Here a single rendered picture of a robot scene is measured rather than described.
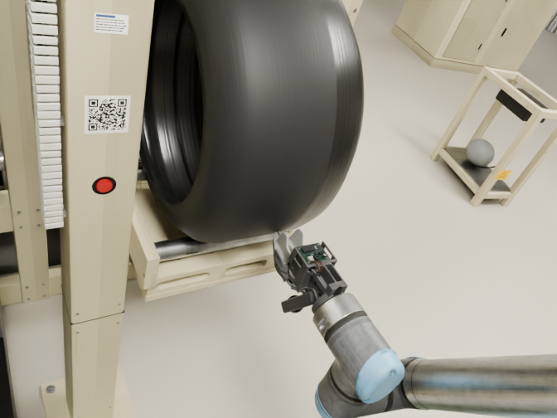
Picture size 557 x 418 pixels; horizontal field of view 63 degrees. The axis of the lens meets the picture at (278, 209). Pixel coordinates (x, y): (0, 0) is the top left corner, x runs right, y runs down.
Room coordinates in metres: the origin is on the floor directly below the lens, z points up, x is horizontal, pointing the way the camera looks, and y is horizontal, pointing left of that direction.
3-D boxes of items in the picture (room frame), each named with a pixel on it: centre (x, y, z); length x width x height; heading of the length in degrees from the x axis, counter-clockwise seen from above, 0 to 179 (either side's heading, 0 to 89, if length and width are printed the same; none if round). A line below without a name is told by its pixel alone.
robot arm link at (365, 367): (0.50, -0.23, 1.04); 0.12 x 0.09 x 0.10; 42
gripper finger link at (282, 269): (0.66, -0.06, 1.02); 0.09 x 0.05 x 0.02; 42
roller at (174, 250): (0.79, 0.10, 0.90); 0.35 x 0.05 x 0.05; 131
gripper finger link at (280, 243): (0.69, -0.03, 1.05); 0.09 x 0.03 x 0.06; 42
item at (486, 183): (3.26, -1.32, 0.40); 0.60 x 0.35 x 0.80; 31
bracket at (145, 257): (0.77, 0.33, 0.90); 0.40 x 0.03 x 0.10; 41
